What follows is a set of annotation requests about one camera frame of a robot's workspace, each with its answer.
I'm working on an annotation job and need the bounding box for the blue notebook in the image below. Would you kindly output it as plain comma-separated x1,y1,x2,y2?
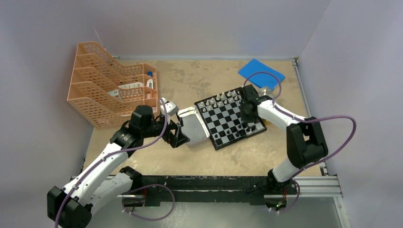
238,59,285,90

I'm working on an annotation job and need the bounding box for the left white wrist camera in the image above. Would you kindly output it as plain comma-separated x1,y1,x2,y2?
160,97,179,124

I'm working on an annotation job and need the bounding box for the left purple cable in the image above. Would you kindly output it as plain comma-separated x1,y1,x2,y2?
54,98,168,228

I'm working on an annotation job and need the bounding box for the white label box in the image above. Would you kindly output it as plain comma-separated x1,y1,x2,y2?
118,82,144,89

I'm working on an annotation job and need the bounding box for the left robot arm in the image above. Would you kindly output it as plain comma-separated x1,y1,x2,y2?
47,102,189,228

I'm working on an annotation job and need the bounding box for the white stapler in rack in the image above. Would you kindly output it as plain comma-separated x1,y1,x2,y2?
146,79,154,89

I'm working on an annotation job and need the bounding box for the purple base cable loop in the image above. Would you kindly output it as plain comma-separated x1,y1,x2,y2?
122,184,176,221

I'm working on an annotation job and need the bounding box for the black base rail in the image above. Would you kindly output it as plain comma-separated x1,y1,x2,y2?
128,175,297,207

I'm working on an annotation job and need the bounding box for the silver metal tin tray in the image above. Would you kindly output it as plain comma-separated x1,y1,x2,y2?
178,106,210,148

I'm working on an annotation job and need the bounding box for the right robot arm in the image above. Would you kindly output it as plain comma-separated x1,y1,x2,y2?
240,85,328,193

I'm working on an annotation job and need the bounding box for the orange plastic file rack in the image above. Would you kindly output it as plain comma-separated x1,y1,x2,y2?
67,41,160,129

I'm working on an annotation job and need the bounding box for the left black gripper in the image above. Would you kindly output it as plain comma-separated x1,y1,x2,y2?
141,113,189,147

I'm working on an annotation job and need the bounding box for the black white chess board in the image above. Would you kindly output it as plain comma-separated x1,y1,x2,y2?
194,87,267,150

